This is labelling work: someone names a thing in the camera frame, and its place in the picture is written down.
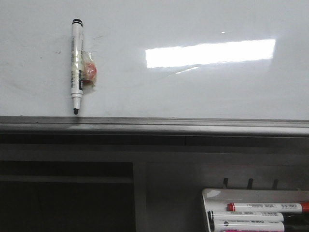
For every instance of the black capped white marker lower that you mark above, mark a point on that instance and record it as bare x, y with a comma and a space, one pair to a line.
252, 225

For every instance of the black capped white marker upper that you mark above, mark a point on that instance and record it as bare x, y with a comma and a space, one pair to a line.
266, 216

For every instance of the black capped white marker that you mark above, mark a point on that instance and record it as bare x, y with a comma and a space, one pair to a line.
252, 225
266, 216

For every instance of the pink marker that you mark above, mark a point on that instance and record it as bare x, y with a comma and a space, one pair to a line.
286, 230

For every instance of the white whiteboard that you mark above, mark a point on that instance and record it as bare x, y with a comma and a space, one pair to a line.
236, 59

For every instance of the white marker holder tray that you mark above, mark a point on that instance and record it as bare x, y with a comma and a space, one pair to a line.
217, 200

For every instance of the red capped white marker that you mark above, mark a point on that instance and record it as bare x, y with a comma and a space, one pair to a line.
297, 208

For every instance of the white black whiteboard marker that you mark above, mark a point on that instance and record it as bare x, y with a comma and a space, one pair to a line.
83, 68

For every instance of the grey aluminium whiteboard tray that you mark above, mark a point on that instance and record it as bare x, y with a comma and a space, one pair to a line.
153, 126

